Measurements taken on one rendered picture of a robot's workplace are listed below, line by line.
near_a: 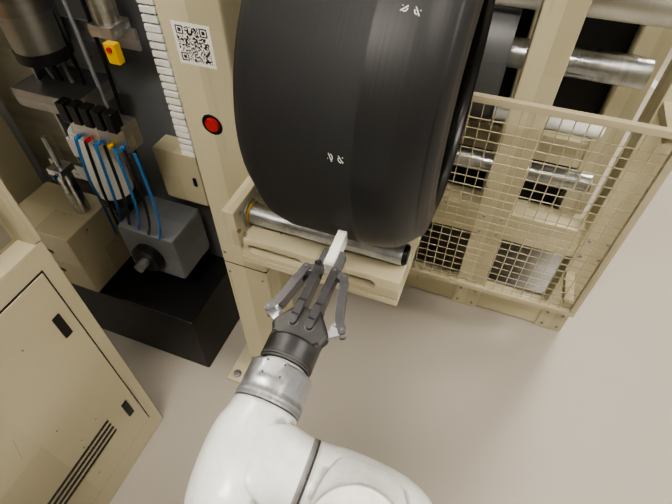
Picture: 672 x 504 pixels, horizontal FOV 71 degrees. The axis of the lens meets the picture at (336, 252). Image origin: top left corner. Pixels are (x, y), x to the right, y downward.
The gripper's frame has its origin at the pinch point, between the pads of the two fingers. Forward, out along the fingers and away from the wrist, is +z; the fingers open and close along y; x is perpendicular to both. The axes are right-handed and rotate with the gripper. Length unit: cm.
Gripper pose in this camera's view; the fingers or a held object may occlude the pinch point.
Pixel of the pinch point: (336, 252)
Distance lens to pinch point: 75.2
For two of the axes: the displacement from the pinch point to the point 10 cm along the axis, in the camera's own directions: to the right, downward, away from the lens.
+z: 3.5, -7.8, 5.2
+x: 0.5, 5.7, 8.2
